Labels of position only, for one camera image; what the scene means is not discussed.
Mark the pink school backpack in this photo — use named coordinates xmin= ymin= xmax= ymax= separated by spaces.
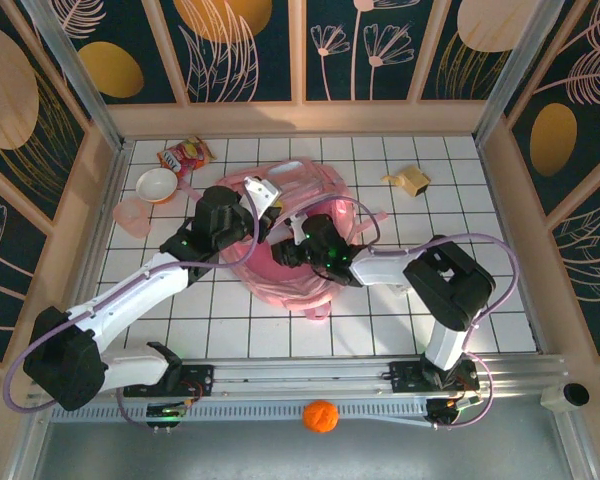
xmin=179 ymin=157 xmax=389 ymax=321

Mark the small tan box toy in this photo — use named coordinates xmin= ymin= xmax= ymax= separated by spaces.
xmin=381 ymin=166 xmax=430 ymax=198

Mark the red yellow snack packet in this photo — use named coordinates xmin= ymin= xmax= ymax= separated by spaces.
xmin=156 ymin=135 xmax=217 ymax=179

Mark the white bowl orange outside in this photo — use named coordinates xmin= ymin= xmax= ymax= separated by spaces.
xmin=135 ymin=167 xmax=179 ymax=206

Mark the translucent pink plastic cup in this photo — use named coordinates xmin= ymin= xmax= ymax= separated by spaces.
xmin=113 ymin=198 xmax=152 ymax=239

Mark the orange ball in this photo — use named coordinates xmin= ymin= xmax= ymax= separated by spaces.
xmin=302 ymin=399 xmax=340 ymax=434

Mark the small controller board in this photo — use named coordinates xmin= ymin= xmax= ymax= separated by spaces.
xmin=426 ymin=394 xmax=484 ymax=431
xmin=146 ymin=399 xmax=191 ymax=432

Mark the grey box black cap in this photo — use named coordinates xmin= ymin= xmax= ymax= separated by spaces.
xmin=539 ymin=382 xmax=591 ymax=414

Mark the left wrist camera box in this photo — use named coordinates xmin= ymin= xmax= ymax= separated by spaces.
xmin=242 ymin=175 xmax=284 ymax=221

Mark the purple cable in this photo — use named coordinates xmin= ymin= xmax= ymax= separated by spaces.
xmin=3 ymin=192 xmax=260 ymax=431
xmin=302 ymin=196 xmax=519 ymax=431

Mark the aluminium mounting rail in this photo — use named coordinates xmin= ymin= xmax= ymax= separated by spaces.
xmin=29 ymin=353 xmax=567 ymax=401

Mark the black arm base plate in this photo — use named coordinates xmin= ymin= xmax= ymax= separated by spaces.
xmin=388 ymin=360 xmax=481 ymax=396
xmin=123 ymin=363 xmax=216 ymax=399

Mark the white slotted cable duct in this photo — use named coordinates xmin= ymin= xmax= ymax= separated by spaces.
xmin=49 ymin=399 xmax=431 ymax=427

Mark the white flat cable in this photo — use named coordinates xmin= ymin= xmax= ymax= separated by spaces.
xmin=337 ymin=412 xmax=431 ymax=429

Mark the aluminium frame post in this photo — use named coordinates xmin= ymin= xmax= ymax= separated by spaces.
xmin=472 ymin=0 xmax=566 ymax=144
xmin=22 ymin=0 xmax=127 ymax=151

